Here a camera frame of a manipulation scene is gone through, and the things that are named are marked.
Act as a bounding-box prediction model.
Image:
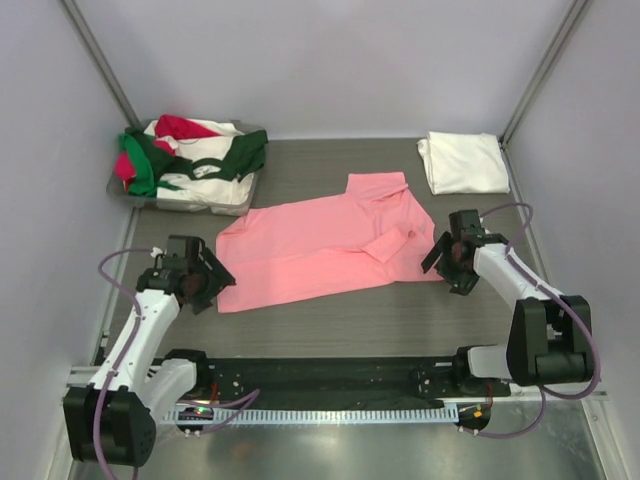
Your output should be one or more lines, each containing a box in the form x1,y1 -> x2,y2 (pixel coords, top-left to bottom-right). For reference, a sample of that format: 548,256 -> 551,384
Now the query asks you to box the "pink t shirt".
216,172 -> 440,313

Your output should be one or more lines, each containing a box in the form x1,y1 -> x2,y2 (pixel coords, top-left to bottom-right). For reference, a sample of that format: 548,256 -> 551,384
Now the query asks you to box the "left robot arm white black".
63,235 -> 236,469

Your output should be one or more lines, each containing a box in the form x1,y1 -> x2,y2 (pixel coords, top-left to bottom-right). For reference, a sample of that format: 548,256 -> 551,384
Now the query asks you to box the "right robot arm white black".
421,210 -> 601,400

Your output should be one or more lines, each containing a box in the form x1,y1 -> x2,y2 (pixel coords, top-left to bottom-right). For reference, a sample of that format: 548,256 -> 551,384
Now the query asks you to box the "folded white t shirt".
417,131 -> 510,195

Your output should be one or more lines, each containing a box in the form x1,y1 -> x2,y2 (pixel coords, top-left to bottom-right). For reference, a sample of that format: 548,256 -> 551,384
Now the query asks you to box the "white t shirt in bin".
145,118 -> 266,215

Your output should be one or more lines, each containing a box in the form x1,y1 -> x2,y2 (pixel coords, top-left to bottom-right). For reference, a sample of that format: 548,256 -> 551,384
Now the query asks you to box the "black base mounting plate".
184,357 -> 506,411

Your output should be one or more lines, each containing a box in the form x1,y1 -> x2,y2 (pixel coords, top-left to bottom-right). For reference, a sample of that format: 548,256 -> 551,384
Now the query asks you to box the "bright green t shirt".
119,131 -> 157,197

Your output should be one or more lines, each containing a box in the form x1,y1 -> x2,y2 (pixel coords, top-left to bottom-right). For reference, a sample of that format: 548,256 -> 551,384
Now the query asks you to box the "clear plastic bin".
106,114 -> 268,216

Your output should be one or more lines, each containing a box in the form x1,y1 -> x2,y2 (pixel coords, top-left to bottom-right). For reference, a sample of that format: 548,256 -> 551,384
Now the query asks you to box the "dark green t shirt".
118,127 -> 270,184

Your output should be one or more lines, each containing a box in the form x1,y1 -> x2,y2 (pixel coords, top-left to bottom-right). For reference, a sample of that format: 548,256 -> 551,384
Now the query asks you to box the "red t shirt in bin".
114,115 -> 221,181

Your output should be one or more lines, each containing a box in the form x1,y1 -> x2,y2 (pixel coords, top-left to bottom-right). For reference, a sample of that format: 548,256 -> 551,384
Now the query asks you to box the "slotted cable duct strip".
160,404 -> 459,428

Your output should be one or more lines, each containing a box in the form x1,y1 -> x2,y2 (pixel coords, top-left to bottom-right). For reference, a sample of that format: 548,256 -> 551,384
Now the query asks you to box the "left aluminium frame post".
59,0 -> 141,128

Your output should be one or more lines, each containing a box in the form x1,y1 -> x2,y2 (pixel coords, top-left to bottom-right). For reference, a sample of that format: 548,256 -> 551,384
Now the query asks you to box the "aluminium frame post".
500,0 -> 592,148
59,0 -> 141,128

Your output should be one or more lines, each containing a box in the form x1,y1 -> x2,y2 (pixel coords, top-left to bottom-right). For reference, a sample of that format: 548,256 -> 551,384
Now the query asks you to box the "right aluminium frame post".
500,0 -> 592,148

